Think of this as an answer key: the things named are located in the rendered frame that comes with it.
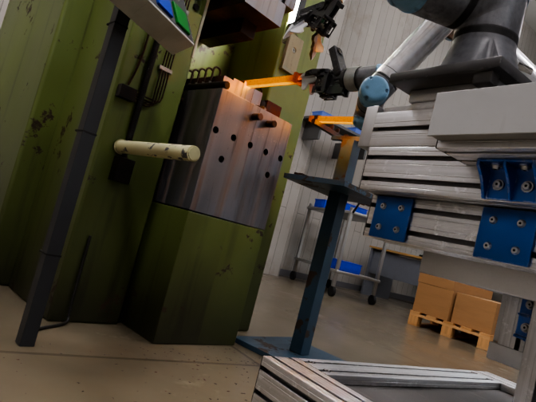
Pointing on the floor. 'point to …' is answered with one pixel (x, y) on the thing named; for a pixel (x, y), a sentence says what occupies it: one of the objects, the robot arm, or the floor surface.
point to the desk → (390, 270)
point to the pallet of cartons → (455, 309)
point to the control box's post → (72, 180)
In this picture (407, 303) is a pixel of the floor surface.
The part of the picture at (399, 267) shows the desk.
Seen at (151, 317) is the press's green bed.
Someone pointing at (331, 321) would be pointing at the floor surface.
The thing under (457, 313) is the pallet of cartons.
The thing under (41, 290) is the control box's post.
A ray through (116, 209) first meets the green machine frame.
